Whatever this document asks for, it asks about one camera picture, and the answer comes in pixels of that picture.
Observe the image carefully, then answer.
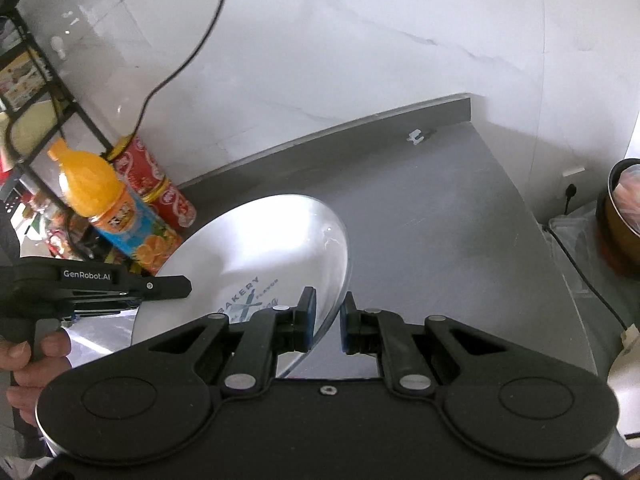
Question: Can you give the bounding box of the black power cable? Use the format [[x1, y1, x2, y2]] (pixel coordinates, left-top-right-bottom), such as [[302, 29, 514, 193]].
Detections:
[[102, 0, 237, 162]]

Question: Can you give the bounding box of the white plate Bakery print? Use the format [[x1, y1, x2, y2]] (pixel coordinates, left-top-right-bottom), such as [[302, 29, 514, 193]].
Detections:
[[130, 193, 352, 378]]

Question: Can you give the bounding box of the red can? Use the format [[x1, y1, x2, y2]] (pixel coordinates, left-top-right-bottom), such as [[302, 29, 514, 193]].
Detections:
[[107, 133, 196, 232]]

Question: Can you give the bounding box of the person's left hand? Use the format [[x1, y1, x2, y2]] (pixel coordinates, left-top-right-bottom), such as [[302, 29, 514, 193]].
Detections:
[[1, 328, 72, 427]]

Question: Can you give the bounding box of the orange juice bottle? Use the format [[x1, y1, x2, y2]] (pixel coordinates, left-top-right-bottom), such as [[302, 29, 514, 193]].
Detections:
[[48, 139, 182, 274]]

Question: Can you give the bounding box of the small white clip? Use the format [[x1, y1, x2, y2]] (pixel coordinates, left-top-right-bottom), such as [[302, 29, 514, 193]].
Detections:
[[407, 129, 425, 145]]

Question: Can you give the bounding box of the brown pot with bags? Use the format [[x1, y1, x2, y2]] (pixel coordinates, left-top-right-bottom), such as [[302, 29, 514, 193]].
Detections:
[[596, 158, 639, 280]]

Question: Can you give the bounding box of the grey cloth cover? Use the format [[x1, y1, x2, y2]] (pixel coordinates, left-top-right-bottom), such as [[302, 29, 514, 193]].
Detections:
[[541, 203, 639, 377]]

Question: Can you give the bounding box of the black wire rack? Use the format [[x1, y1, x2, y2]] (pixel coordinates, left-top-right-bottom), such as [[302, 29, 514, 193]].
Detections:
[[1, 9, 113, 211]]

